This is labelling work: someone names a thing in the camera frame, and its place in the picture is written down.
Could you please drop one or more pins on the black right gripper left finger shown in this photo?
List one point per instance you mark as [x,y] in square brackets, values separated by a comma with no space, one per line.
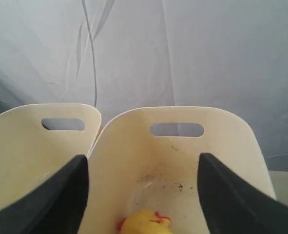
[56,206]

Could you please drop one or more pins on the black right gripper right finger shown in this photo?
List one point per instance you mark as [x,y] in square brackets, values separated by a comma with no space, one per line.
[232,206]

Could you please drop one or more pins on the rubber chicken with white squeaker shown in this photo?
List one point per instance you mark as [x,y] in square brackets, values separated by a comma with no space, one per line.
[145,222]

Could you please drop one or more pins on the cream bin marked O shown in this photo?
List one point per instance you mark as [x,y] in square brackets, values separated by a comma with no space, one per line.
[31,153]

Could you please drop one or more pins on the cream bin marked X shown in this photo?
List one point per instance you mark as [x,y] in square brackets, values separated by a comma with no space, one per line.
[147,158]

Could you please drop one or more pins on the grey backdrop curtain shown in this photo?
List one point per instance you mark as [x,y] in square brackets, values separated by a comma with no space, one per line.
[117,55]

